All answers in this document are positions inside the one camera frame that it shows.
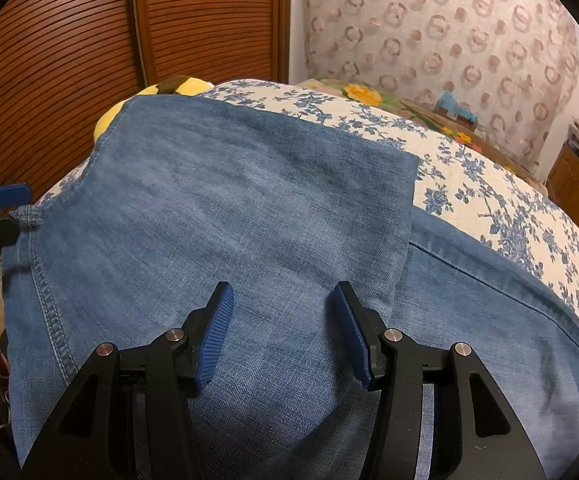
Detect brown louvered wardrobe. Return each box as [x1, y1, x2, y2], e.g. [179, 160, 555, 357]
[0, 0, 293, 196]

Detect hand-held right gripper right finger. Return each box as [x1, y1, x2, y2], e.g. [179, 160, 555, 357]
[332, 280, 547, 480]

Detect yellow plush toy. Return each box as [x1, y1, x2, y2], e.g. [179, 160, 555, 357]
[93, 76, 215, 141]

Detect blue crumpled cloth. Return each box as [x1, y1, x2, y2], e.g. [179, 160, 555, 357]
[439, 91, 477, 118]

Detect white blue floral bed sheet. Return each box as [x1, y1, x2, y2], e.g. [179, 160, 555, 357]
[34, 77, 579, 426]

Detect blue denim pants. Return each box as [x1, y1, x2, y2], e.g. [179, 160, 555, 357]
[0, 94, 579, 480]

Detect wooden sideboard cabinet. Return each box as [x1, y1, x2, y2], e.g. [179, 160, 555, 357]
[547, 142, 579, 241]

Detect small cardboard box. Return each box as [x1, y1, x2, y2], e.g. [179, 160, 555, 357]
[434, 105, 480, 130]

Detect circle patterned curtain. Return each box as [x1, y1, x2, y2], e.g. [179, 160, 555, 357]
[303, 0, 579, 181]

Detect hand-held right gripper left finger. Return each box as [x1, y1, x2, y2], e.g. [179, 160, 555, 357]
[19, 281, 235, 480]

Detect colourful flower blanket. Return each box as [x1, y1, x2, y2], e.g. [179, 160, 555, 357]
[294, 77, 545, 186]

